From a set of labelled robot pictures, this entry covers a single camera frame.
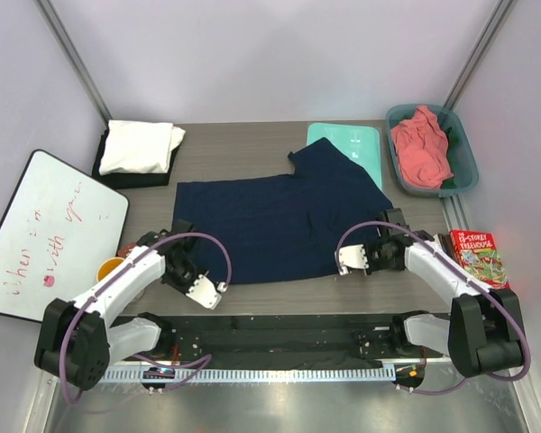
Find navy blue t shirt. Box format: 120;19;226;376
173;138;393;284

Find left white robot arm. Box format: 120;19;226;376
33;220;221;391

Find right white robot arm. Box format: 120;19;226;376
364;208;532;379

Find book under red book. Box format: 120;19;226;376
434;234;456;261

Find small red brown block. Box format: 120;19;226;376
116;242;136;259

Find white mug orange inside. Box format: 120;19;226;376
96;257;124;282

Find red storey house book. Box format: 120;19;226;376
450;230;510;290

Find green t shirt in bin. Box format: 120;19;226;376
441;127;462;190

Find folded black t shirt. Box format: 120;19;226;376
91;129;179;190

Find teal plastic bin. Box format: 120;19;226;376
386;104;479;198

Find teal instruction mat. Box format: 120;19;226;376
307;123;383;190

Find pink crumpled t shirt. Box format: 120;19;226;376
390;105;454;189

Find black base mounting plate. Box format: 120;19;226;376
116;310;444;370

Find white dry-erase board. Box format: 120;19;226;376
0;150;129;321

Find folded white t shirt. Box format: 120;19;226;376
99;120;186;175

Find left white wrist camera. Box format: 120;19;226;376
186;274;228;309

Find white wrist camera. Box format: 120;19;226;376
335;244;369;275
186;274;228;309

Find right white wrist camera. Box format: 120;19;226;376
335;244;369;275

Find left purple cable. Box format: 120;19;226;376
59;232;234;405

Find purple cable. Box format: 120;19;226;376
335;220;532;396
59;232;234;405

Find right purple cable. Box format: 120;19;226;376
335;220;532;396

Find perforated white cable duct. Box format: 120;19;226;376
100;364;396;384

